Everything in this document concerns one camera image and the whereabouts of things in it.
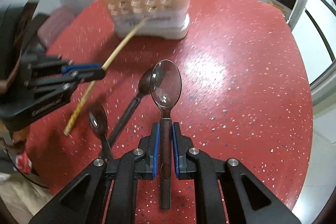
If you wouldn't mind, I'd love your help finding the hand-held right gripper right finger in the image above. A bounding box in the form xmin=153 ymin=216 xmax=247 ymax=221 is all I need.
xmin=172 ymin=123 xmax=301 ymax=224

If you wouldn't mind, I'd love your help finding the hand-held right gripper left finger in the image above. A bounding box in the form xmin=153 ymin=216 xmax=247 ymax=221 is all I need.
xmin=28 ymin=123 xmax=160 ymax=224

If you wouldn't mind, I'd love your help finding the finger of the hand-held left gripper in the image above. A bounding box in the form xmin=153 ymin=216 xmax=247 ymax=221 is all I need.
xmin=28 ymin=56 xmax=101 ymax=75
xmin=26 ymin=69 xmax=106 ymax=94

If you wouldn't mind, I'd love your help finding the blue patterned bamboo chopstick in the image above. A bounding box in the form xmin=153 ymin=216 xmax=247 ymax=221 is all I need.
xmin=64 ymin=17 xmax=150 ymax=136

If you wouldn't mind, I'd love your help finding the steel spoon grey handle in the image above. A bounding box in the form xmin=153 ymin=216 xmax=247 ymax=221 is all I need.
xmin=150 ymin=59 xmax=182 ymax=210
xmin=88 ymin=103 xmax=114 ymax=160
xmin=106 ymin=68 xmax=155 ymax=144

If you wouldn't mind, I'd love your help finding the person's left hand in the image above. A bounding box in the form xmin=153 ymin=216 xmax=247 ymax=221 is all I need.
xmin=11 ymin=131 xmax=29 ymax=149

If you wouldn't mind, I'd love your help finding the pink plastic stool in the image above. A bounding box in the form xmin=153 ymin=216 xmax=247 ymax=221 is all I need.
xmin=37 ymin=6 xmax=76 ymax=48

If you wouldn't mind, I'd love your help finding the white refrigerator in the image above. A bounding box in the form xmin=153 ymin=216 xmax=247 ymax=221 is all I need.
xmin=289 ymin=0 xmax=336 ymax=88

